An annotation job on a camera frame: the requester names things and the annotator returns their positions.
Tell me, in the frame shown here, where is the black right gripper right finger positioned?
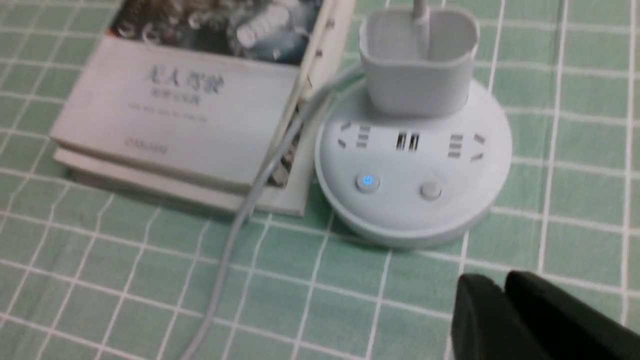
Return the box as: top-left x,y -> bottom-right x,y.
504,271 -> 640,360

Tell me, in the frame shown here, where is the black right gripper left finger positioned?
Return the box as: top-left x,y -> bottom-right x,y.
451,273 -> 551,360

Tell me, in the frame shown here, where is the white desk lamp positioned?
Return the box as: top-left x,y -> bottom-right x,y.
314,0 -> 514,249

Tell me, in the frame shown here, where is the bottom white book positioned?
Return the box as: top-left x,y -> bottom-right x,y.
53,0 -> 357,217

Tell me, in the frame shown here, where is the top white self-driving book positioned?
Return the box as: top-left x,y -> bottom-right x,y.
49,0 -> 334,191

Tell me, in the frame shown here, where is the green checkered tablecloth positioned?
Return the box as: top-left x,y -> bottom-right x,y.
0,0 -> 640,360

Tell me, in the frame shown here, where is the white power cable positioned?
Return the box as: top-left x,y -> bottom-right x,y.
181,65 -> 366,360

